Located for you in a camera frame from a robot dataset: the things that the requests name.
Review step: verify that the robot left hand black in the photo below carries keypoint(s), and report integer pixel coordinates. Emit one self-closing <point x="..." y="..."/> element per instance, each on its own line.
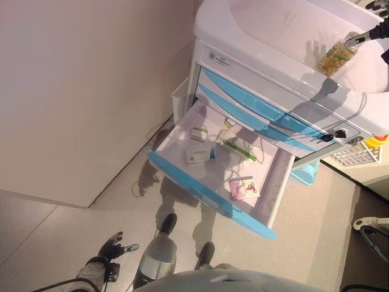
<point x="111" y="251"/>

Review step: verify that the robot right hand black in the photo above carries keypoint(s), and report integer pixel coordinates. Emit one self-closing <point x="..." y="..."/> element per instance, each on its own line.
<point x="380" y="30"/>

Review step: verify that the clear bottle yellow capsules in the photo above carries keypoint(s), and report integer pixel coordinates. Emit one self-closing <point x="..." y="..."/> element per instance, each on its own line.
<point x="334" y="57"/>

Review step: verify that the blue front cart drawer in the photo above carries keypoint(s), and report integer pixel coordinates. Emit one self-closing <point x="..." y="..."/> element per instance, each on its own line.
<point x="188" y="182"/>
<point x="243" y="94"/>
<point x="237" y="109"/>

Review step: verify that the robot left arm silver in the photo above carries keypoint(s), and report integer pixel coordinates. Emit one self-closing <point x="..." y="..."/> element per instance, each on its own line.
<point x="91" y="273"/>

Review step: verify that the white blue medicine box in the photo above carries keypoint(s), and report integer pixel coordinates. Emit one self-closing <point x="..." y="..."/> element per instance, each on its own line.
<point x="196" y="156"/>

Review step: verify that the pink medicine box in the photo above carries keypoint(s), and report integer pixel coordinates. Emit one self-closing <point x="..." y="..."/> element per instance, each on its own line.
<point x="243" y="188"/>

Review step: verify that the small white green medicine box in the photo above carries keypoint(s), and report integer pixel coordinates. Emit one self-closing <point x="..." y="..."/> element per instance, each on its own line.
<point x="199" y="134"/>

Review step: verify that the long white green medicine box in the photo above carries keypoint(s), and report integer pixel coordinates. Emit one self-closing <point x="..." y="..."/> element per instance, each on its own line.
<point x="240" y="149"/>

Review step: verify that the robot right leg silver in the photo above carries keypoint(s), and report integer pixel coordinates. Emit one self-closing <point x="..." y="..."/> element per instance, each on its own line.
<point x="205" y="255"/>

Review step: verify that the grey robot torso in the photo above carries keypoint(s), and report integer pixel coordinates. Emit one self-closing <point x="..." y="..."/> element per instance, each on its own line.
<point x="212" y="280"/>

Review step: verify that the yellow sharps container red lid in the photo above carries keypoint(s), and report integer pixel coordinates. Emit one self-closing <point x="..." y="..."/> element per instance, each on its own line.
<point x="377" y="141"/>

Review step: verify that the white medical cart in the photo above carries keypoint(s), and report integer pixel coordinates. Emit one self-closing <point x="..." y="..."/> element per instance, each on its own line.
<point x="267" y="36"/>

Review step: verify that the metal cart side lock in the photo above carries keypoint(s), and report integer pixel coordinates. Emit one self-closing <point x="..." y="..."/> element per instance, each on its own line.
<point x="355" y="141"/>

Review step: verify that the black cart keys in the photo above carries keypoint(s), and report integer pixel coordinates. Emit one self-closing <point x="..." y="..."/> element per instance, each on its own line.
<point x="332" y="137"/>

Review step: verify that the white mesh basket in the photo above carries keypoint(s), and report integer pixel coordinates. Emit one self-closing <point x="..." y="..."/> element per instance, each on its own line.
<point x="349" y="156"/>

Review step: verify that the light blue waste bin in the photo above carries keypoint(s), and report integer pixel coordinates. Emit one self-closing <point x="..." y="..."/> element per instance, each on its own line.
<point x="305" y="173"/>

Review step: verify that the white side bin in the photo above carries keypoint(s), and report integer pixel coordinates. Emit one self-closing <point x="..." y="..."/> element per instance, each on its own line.
<point x="179" y="97"/>

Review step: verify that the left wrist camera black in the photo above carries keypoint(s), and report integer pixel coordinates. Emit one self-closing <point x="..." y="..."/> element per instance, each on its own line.
<point x="112" y="272"/>

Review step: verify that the white hospital bed frame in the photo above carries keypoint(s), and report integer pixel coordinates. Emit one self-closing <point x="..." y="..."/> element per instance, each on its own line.
<point x="370" y="223"/>

